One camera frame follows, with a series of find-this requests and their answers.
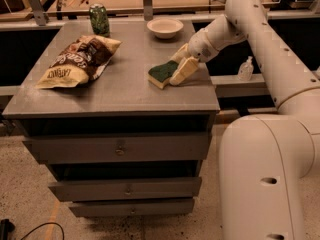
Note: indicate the clear sanitizer bottle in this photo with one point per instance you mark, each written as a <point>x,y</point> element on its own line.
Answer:
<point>245,70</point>

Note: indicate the top grey drawer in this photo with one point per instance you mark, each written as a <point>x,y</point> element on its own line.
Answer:
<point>104,149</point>

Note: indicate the grey drawer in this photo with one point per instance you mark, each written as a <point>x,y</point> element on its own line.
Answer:
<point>126,189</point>
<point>104,149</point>
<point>169,206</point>

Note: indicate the middle grey drawer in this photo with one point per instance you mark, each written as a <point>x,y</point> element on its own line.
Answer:
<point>126,189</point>

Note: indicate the brown chip bag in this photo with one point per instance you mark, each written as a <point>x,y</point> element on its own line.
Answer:
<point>79,63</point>

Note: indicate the green soda can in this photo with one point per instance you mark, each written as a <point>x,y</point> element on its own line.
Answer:
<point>99,20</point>

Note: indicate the green and yellow sponge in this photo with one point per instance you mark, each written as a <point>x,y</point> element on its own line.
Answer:
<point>161,74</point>

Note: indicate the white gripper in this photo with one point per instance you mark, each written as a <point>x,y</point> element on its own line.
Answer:
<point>199,49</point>

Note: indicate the bottom grey drawer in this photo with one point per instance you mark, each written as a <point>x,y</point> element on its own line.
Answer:
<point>169,206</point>

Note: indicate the white bowl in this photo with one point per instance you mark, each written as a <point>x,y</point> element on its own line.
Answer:
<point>165,28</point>

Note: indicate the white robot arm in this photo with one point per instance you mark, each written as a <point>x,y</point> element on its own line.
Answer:
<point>262,156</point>

